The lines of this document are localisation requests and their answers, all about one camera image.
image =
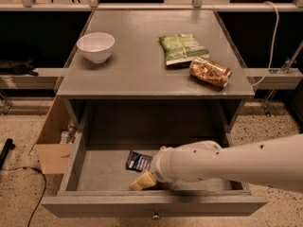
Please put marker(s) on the cardboard box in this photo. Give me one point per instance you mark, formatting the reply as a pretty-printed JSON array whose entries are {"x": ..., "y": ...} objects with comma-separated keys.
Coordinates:
[{"x": 55, "y": 142}]

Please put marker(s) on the brown crushed drink can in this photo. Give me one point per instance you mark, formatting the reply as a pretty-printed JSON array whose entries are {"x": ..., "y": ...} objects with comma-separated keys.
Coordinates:
[{"x": 210, "y": 71}]

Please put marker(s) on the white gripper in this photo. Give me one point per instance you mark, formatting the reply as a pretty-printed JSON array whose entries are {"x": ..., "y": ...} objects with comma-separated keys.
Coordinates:
[{"x": 157, "y": 166}]

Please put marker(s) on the grey wooden cabinet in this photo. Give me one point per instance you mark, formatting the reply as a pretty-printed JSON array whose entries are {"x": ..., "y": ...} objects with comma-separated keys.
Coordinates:
[{"x": 137, "y": 67}]

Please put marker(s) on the black object on ledge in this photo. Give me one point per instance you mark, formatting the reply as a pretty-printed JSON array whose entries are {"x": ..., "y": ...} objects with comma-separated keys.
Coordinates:
[{"x": 8, "y": 67}]

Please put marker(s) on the green chip bag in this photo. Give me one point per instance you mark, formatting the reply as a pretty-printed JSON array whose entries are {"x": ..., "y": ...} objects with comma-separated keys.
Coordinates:
[{"x": 181, "y": 48}]

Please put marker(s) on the black pole on floor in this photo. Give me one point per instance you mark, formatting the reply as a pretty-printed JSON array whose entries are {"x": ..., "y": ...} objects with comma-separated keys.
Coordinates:
[{"x": 9, "y": 145}]

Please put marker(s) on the white ceramic bowl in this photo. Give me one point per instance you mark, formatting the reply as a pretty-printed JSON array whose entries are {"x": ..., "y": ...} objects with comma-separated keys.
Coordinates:
[{"x": 96, "y": 47}]

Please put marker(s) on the open grey top drawer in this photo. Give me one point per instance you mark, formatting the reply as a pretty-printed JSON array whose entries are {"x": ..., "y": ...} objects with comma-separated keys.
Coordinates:
[{"x": 96, "y": 181}]

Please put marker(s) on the dark blue rxbar wrapper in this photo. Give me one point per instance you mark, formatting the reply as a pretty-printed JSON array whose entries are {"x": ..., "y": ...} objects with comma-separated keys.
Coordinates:
[{"x": 138, "y": 162}]

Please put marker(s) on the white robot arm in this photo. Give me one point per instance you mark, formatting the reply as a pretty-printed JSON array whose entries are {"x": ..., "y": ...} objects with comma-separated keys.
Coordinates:
[{"x": 276, "y": 163}]

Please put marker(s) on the metal railing frame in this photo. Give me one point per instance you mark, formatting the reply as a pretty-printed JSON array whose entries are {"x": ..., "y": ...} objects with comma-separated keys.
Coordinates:
[{"x": 218, "y": 5}]

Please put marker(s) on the metal drawer knob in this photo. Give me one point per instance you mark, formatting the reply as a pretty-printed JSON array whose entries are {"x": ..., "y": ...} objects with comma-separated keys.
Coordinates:
[{"x": 155, "y": 215}]

